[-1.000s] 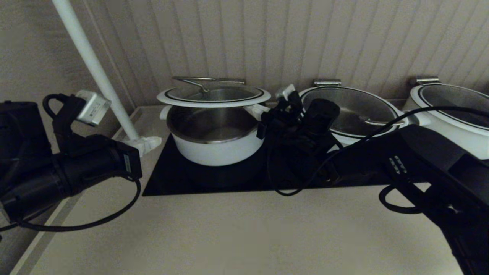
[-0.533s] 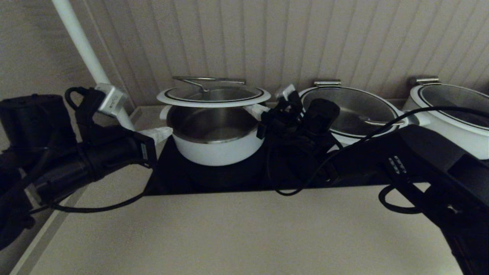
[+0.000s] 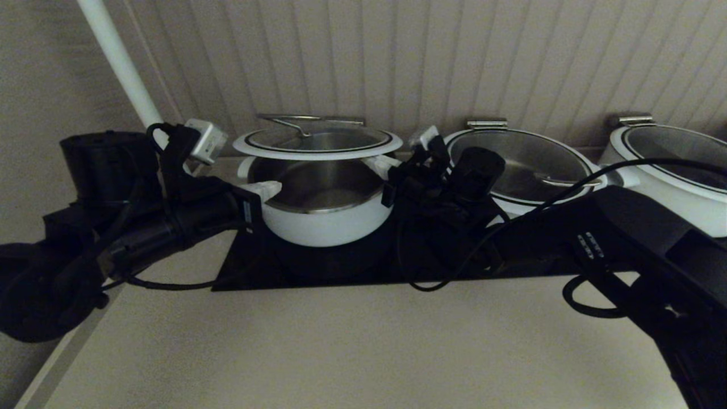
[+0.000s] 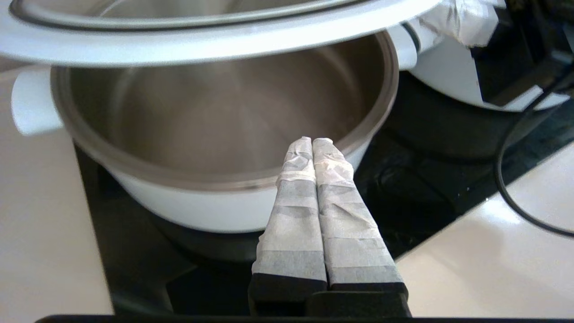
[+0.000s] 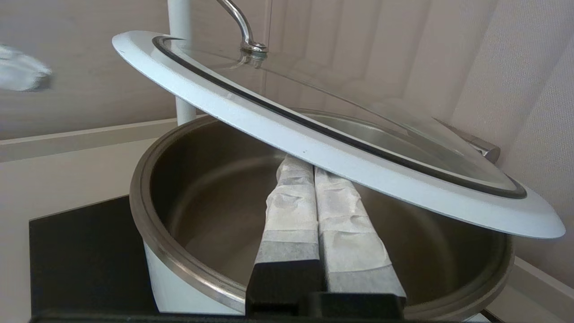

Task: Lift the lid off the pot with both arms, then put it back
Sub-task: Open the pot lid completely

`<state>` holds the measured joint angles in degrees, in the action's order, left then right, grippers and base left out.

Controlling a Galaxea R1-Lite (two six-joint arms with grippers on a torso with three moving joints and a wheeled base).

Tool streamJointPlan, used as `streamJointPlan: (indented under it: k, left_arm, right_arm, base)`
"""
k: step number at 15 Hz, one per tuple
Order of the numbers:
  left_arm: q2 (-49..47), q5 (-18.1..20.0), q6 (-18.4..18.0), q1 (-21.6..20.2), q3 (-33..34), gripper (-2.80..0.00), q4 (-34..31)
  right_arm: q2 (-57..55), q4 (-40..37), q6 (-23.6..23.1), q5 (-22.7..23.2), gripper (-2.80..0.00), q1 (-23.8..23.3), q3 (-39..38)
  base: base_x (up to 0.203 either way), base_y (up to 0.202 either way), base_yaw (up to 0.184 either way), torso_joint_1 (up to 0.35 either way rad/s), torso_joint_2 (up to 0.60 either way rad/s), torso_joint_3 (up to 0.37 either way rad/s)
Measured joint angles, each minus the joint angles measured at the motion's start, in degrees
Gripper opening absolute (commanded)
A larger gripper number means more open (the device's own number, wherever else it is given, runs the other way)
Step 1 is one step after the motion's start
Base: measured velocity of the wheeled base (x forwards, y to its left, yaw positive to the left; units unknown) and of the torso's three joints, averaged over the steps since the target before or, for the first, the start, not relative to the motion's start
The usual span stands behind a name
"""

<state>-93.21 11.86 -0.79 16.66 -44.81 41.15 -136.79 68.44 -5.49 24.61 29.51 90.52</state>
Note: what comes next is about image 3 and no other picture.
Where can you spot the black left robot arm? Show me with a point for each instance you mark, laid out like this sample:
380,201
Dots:
34,295

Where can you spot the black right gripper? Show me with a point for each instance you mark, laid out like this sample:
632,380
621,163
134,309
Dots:
423,193

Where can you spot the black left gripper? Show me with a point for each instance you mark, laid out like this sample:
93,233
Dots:
216,218

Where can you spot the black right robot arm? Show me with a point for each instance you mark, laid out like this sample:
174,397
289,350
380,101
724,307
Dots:
625,227

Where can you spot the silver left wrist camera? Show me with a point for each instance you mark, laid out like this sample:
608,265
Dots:
205,142

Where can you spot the white metal pole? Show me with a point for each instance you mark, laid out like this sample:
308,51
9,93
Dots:
119,57

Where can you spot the wide black induction cooktop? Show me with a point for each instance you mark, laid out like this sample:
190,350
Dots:
318,267

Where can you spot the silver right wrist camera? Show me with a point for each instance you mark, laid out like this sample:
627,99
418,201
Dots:
425,138

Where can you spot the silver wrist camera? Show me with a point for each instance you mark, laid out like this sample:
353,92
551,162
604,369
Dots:
205,142
425,138

